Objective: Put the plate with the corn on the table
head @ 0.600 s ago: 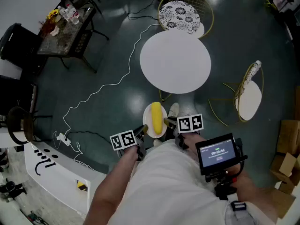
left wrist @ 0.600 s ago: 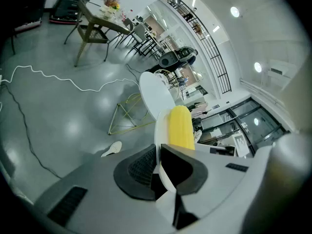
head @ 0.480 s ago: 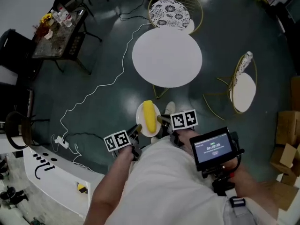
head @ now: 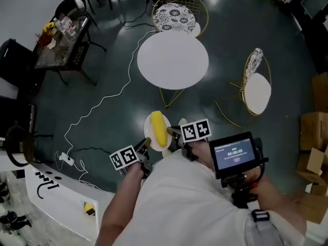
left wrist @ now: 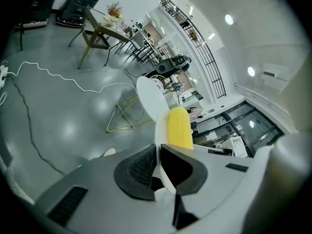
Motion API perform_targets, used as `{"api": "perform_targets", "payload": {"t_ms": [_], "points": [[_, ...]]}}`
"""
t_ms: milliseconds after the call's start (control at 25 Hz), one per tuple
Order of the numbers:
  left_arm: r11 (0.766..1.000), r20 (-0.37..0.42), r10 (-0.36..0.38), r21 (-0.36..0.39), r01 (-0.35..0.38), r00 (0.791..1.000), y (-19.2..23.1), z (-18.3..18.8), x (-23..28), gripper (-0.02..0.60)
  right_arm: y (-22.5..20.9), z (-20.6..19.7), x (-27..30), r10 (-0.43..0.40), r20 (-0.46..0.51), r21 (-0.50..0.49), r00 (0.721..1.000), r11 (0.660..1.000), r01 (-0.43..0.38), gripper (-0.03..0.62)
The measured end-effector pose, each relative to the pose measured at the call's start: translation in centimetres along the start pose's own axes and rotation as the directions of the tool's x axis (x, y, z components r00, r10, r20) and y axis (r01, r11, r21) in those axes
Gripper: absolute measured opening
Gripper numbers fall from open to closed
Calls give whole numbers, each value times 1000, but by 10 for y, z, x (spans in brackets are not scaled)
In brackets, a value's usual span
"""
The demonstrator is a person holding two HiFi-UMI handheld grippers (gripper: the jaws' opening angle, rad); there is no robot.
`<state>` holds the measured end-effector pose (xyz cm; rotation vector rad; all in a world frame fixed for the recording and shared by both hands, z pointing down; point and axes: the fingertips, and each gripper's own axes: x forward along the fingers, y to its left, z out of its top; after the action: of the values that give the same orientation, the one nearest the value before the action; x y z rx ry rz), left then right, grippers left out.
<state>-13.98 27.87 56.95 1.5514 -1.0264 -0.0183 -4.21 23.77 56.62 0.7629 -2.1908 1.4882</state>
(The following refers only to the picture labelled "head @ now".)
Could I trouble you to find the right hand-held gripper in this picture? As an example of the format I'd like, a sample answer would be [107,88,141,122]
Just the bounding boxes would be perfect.
[166,118,212,162]

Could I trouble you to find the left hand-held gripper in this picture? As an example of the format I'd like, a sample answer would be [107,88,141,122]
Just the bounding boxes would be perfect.
[109,136,154,179]

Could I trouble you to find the white oval plate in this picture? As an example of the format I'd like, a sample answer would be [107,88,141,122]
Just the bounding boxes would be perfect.
[143,113,172,152]

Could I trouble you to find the yellow corn cob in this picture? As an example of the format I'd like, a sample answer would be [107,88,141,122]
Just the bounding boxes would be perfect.
[150,111,168,148]

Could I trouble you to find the person's left forearm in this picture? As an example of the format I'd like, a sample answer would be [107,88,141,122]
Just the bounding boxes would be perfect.
[96,162,144,246]

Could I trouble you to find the person's right forearm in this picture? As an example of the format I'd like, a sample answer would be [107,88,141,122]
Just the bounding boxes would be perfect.
[192,139,307,240]

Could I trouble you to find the round white table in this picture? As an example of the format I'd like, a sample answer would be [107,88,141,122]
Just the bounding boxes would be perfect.
[136,30,210,109]

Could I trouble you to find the person's white shirt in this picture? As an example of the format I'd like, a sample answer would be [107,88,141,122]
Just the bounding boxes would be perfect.
[112,149,305,246]

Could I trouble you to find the white power strip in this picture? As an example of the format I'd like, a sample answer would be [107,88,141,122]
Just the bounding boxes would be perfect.
[58,152,75,165]

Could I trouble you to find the yellow black object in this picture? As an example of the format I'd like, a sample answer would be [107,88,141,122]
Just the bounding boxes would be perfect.
[84,202,96,216]

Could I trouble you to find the white counter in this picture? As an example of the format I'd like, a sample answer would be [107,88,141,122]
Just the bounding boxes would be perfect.
[24,160,116,243]

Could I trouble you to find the black white floral cushion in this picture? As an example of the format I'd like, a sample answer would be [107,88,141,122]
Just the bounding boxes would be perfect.
[153,3,197,34]

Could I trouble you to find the dark glass side table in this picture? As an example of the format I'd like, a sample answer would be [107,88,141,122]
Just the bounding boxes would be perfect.
[34,16,107,87]

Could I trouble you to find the black round stool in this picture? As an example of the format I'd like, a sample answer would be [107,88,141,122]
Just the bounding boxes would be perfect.
[5,126,35,168]

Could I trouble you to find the group of clear water bottles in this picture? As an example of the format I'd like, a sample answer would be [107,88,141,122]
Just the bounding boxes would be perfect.
[52,13,77,37]

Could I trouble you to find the open cardboard box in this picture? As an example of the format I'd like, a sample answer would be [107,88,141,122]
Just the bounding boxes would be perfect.
[296,147,328,196]

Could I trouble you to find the yellow sunflower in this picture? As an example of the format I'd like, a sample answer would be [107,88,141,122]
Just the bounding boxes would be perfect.
[43,22,57,34]

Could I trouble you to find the black metal chair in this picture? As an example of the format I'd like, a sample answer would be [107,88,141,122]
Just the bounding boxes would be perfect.
[50,0,98,28]

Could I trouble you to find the white power cable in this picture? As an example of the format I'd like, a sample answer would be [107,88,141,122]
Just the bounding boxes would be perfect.
[54,29,157,163]

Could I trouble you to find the gold wire chair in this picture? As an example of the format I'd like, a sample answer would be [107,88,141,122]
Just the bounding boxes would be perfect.
[214,47,272,128]
[151,0,210,38]

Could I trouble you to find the grey strap with black buckle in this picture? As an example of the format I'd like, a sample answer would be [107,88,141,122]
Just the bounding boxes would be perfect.
[244,209,284,246]

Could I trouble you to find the black floor cable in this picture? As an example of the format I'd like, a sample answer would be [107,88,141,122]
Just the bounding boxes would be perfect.
[124,0,156,31]

